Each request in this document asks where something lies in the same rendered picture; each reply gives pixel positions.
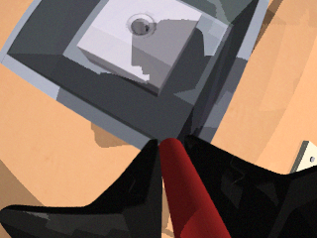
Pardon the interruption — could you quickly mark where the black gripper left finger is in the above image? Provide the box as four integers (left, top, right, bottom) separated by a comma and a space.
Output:
0, 139, 162, 238

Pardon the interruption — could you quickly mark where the red peg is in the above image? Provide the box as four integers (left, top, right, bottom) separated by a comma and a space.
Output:
158, 138, 231, 238

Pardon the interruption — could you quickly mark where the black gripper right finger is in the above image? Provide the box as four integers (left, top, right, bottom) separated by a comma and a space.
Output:
183, 134, 317, 238

